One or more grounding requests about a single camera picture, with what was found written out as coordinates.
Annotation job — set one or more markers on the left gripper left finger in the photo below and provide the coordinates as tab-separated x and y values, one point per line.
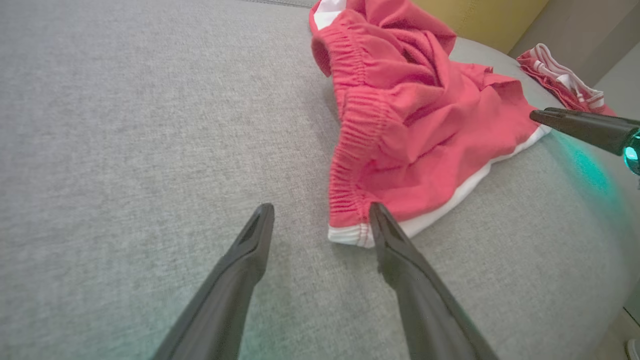
225	300

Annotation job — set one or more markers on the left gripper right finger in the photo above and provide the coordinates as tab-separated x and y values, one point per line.
430	310

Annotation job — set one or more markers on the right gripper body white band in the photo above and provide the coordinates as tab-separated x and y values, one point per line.
634	155

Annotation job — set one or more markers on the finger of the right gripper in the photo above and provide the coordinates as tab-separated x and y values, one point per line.
590	127

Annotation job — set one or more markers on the red jersey shirt white sleeves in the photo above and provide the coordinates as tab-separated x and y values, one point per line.
545	77

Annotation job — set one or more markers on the red basketball shorts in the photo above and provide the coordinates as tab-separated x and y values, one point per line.
425	125

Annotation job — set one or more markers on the yellow cushion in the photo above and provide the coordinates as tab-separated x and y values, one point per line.
490	20

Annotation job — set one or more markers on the large grey sofa seat cushion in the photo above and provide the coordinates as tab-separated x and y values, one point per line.
125	125

